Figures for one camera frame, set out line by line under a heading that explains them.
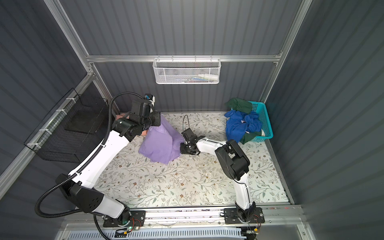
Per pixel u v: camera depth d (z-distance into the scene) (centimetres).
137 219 72
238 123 101
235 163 54
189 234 77
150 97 64
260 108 115
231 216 72
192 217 75
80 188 39
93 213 51
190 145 73
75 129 75
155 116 67
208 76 94
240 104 114
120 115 116
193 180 87
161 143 92
